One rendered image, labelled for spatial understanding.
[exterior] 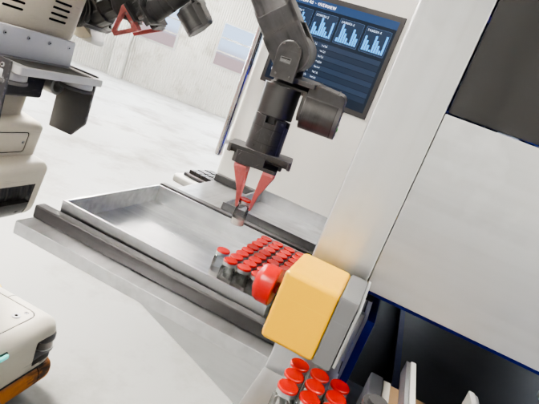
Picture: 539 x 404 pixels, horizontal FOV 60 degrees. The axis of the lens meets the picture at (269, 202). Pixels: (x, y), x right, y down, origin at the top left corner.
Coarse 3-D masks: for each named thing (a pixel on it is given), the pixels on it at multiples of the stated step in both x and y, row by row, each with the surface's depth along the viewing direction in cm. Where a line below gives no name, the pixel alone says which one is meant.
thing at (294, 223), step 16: (224, 208) 97; (256, 208) 114; (272, 208) 119; (288, 208) 120; (304, 208) 119; (256, 224) 96; (272, 224) 95; (288, 224) 111; (304, 224) 116; (320, 224) 118; (304, 240) 93
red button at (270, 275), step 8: (272, 264) 46; (264, 272) 45; (272, 272) 45; (280, 272) 45; (256, 280) 45; (264, 280) 45; (272, 280) 45; (280, 280) 47; (256, 288) 45; (264, 288) 44; (272, 288) 44; (256, 296) 45; (264, 296) 45; (272, 296) 46; (264, 304) 46
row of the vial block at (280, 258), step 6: (276, 252) 76; (282, 252) 77; (288, 252) 78; (276, 258) 73; (282, 258) 75; (288, 258) 77; (264, 264) 69; (276, 264) 71; (282, 264) 75; (258, 270) 67; (252, 276) 65; (252, 282) 65; (246, 288) 65
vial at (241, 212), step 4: (240, 200) 75; (240, 204) 75; (244, 204) 75; (248, 204) 75; (236, 208) 75; (240, 208) 75; (244, 208) 75; (248, 208) 75; (236, 212) 75; (240, 212) 75; (244, 212) 75; (232, 216) 76; (236, 216) 75; (240, 216) 75; (244, 216) 75; (232, 220) 76; (236, 220) 75; (240, 220) 75; (244, 220) 76; (236, 224) 75; (240, 224) 76
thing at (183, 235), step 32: (128, 192) 83; (160, 192) 92; (96, 224) 67; (128, 224) 77; (160, 224) 82; (192, 224) 88; (224, 224) 89; (160, 256) 64; (192, 256) 74; (224, 288) 61
